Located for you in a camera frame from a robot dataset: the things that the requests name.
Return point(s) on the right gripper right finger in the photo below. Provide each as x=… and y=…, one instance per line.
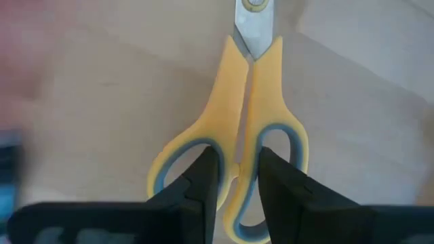
x=339, y=223

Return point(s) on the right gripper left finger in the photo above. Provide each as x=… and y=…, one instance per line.
x=135, y=223

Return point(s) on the pink translucent supply box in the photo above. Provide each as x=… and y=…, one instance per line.
x=13, y=51

